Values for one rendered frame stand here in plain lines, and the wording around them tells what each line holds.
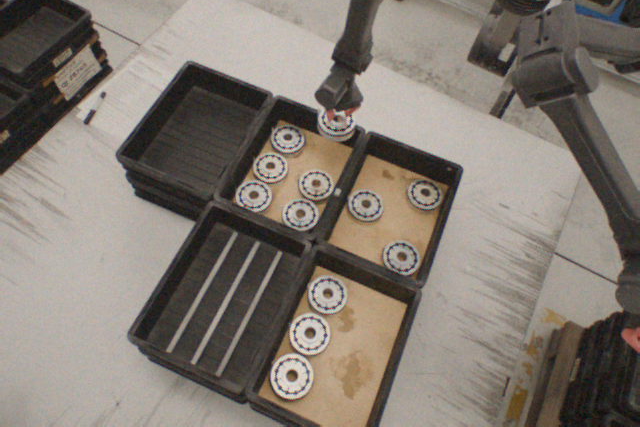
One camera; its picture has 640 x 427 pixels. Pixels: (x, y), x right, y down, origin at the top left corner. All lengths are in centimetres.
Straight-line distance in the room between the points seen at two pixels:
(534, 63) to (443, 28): 244
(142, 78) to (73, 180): 45
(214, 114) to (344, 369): 86
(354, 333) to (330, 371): 11
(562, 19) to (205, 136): 108
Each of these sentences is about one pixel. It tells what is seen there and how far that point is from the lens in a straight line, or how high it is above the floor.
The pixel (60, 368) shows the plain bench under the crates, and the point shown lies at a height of 70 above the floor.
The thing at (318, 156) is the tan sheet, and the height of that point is 83.
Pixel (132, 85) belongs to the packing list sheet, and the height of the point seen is 70.
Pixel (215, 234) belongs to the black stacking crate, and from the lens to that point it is 147.
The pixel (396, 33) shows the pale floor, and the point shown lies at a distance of 321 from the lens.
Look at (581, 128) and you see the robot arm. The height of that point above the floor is 152.
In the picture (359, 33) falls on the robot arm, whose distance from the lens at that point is 108.
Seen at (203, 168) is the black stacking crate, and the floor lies 83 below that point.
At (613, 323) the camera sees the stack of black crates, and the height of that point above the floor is 38.
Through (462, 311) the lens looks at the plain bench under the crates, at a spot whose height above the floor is 70.
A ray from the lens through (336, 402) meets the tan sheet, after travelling 135.
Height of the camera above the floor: 216
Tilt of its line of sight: 60 degrees down
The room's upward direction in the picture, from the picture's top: 9 degrees clockwise
